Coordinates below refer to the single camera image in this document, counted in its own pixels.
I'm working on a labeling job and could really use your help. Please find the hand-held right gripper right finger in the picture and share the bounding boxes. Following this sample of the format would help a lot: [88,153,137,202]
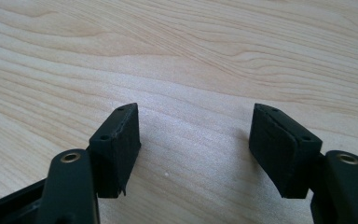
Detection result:
[248,103,324,200]

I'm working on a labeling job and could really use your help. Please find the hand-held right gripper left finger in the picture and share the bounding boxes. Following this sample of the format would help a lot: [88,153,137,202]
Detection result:
[88,102,142,199]

